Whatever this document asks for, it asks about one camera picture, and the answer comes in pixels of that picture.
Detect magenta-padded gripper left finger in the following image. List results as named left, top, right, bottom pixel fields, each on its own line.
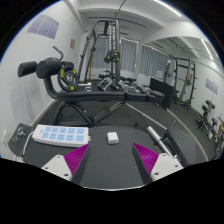
left=41, top=143, right=92, bottom=186

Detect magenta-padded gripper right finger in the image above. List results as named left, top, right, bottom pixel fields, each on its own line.
left=131, top=142, right=185, bottom=185

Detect small white charger block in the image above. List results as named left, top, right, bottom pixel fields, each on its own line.
left=106, top=131, right=120, bottom=146

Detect white power strip blue sockets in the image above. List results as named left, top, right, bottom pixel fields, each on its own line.
left=32, top=124, right=92, bottom=149

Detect black padded bench cushion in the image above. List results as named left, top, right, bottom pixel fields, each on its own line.
left=164, top=126, right=198, bottom=166

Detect silver key bunch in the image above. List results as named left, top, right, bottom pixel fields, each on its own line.
left=16, top=127, right=27, bottom=138

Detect small black padded seat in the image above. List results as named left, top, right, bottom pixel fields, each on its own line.
left=8, top=123, right=35, bottom=159

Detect black weight bench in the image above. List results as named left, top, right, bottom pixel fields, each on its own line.
left=17, top=57, right=166, bottom=128

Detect group of dumbbells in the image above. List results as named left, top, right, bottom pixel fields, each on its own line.
left=98, top=76, right=153, bottom=95

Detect black weight plate yellow marks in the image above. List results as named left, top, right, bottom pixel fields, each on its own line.
left=57, top=64, right=80, bottom=93

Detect black squat rack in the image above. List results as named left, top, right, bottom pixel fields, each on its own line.
left=164, top=54, right=196, bottom=111

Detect grey window curtain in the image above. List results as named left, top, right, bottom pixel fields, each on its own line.
left=139, top=44, right=170, bottom=80
left=89, top=36, right=138, bottom=73

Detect black power rack machine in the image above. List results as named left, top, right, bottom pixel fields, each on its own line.
left=78, top=18, right=123, bottom=85

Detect short ceiling light strip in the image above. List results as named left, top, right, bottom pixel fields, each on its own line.
left=199, top=38, right=215, bottom=61

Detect long ceiling light strip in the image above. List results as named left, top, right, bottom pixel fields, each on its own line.
left=151, top=0, right=183, bottom=18

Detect white power strip cable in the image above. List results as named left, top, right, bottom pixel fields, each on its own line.
left=21, top=131, right=36, bottom=158

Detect white wall socket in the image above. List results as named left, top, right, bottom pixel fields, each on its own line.
left=0, top=129, right=10, bottom=150

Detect small purple wall poster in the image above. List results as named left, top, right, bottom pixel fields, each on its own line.
left=204, top=78, right=220, bottom=96

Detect curved metal handle bar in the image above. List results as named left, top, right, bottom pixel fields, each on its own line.
left=52, top=44, right=65, bottom=63

